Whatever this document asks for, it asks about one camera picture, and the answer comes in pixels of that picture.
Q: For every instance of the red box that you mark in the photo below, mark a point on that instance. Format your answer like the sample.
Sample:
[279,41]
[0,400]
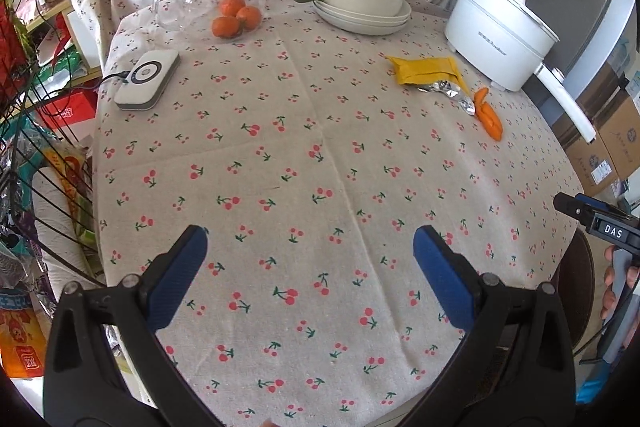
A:
[70,114]

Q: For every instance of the crumpled silver foil wrapper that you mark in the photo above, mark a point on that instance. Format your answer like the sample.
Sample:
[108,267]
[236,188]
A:
[450,94]

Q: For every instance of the yellow snack packet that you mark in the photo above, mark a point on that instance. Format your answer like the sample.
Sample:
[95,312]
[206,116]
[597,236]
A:
[425,69]

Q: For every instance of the stacked white plates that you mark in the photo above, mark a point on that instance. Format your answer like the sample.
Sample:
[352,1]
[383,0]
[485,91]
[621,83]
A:
[360,24]

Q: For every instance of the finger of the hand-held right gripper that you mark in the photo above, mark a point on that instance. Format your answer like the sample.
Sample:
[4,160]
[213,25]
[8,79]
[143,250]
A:
[597,204]
[570,207]

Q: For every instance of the orange snack bag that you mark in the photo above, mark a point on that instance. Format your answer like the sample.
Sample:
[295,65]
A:
[22,337]

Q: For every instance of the cherry print tablecloth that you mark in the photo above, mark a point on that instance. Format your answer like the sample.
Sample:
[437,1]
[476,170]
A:
[300,167]

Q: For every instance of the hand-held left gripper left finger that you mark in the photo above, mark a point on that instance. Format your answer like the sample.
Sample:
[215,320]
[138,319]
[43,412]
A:
[177,277]

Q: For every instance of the brown cardboard box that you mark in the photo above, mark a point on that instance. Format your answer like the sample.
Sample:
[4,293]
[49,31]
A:
[590,157]
[622,117]

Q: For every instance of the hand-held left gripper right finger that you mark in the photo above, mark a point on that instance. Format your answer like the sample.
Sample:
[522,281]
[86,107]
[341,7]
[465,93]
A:
[442,277]

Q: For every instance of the orange carrot piece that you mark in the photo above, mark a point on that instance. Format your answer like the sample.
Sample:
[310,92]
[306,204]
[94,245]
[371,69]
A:
[491,123]
[481,97]

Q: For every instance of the white electric cooking pot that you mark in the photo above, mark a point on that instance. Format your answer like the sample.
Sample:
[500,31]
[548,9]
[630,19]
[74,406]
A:
[490,32]

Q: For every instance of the orange mandarin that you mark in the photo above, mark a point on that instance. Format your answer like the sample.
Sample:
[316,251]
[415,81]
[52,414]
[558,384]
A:
[232,4]
[249,18]
[225,27]

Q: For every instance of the grey refrigerator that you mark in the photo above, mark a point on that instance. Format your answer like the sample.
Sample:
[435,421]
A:
[595,37]

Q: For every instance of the white paper towel roll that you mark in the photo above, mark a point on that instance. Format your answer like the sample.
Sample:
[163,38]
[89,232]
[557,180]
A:
[60,227]

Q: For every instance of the person's right hand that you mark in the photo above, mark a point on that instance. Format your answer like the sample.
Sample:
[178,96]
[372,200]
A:
[609,287]

